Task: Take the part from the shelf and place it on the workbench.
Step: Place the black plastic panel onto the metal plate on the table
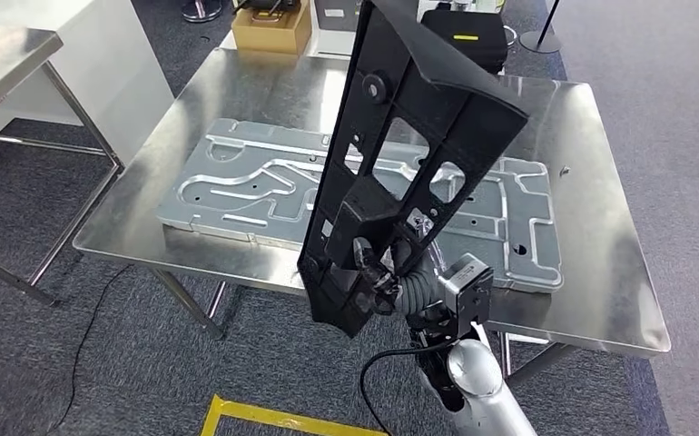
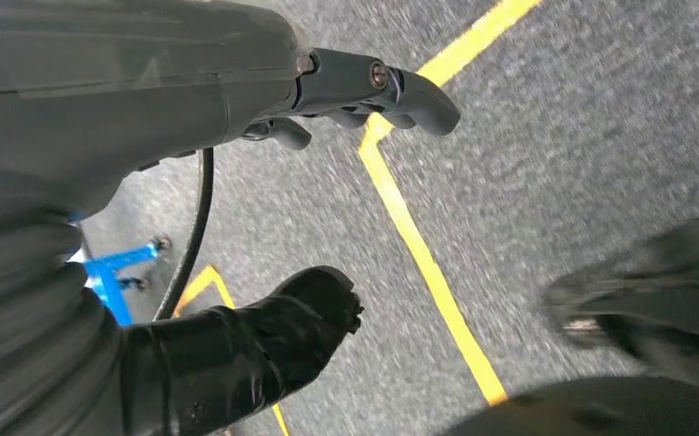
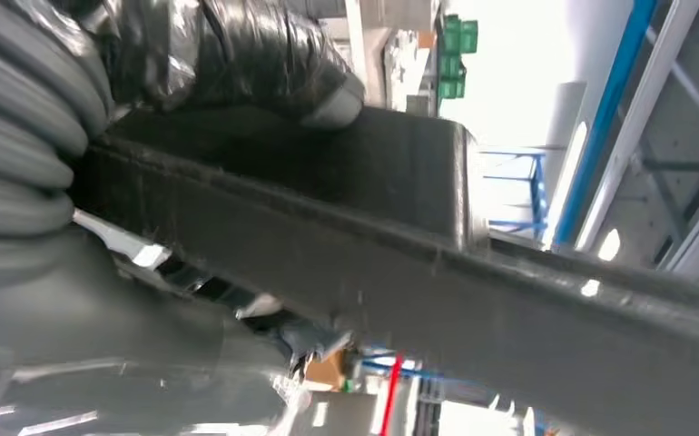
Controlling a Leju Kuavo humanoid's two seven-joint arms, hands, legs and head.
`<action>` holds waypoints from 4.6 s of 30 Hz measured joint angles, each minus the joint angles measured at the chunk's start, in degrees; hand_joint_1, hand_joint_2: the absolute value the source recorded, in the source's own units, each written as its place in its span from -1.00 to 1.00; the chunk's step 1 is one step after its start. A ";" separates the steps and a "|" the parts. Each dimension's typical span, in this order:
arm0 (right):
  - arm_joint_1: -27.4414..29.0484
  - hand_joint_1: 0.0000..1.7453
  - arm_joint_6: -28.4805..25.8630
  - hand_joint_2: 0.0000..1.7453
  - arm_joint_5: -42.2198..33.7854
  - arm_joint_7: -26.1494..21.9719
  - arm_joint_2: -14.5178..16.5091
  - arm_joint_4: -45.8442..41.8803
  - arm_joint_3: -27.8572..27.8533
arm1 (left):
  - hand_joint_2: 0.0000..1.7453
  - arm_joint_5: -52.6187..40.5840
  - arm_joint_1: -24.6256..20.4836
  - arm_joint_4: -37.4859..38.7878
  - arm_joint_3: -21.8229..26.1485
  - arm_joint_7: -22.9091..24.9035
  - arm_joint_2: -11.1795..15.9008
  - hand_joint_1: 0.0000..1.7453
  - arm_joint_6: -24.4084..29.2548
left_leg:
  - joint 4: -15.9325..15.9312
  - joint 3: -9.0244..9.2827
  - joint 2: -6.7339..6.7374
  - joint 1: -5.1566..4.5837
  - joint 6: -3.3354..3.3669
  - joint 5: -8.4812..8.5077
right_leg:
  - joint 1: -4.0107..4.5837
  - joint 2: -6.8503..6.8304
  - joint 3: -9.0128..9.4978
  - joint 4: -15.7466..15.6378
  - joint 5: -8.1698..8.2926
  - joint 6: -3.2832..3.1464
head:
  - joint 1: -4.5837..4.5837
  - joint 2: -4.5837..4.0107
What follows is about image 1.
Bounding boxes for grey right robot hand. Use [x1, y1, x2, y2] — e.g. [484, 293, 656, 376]
[352, 210, 438, 316]

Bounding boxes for black plastic plate bracket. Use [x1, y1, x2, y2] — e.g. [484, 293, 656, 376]
[297, 0, 530, 340]

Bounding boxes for steel workbench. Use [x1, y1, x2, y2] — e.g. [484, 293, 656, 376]
[73, 46, 673, 386]

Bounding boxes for stamped sheet metal panel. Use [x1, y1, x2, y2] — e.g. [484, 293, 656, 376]
[155, 117, 564, 294]

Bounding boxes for yellow floor tape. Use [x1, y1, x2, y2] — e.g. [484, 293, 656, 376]
[200, 393, 387, 436]

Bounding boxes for black case yellow label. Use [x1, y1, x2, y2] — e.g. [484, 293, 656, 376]
[419, 8, 510, 76]

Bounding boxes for cardboard box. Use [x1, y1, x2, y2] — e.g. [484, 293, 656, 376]
[231, 0, 313, 56]

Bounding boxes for grey flat box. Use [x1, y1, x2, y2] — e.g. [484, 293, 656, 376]
[313, 0, 363, 33]

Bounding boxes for chrome stanchion base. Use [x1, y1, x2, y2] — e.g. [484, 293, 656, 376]
[181, 0, 224, 24]

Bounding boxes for white cabinet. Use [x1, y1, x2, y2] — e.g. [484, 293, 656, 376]
[0, 0, 176, 164]

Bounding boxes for steel table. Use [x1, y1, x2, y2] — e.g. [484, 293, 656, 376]
[0, 24, 125, 308]

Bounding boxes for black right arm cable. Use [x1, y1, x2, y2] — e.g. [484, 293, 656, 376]
[359, 342, 453, 436]

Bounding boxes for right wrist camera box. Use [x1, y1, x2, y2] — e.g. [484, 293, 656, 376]
[438, 253, 497, 340]

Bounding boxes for black stanchion post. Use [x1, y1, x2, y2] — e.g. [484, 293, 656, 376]
[518, 0, 564, 55]

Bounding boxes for black floor cable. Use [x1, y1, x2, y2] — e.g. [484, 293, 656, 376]
[47, 264, 135, 436]

